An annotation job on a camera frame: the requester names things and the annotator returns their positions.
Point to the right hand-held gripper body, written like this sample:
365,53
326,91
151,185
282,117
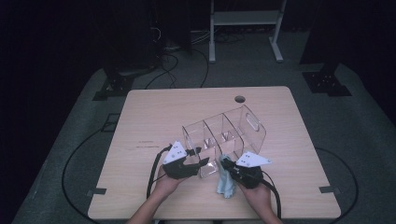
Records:
249,175

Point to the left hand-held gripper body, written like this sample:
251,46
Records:
179,168

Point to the light blue cleaning cloth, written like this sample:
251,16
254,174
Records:
225,183

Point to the clear acrylic divider rack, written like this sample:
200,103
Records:
224,137

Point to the person's left hand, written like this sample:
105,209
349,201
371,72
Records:
168,186

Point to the person's right hand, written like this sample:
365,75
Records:
258,199

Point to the black tape strip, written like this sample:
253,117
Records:
99,191
330,189

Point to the black tape square outline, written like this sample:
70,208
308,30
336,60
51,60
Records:
106,128

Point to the black metal stand base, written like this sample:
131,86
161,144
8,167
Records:
325,82
116,85

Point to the dark equipment tower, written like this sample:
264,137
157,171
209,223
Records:
134,37

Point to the white metal stand frame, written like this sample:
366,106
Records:
246,17

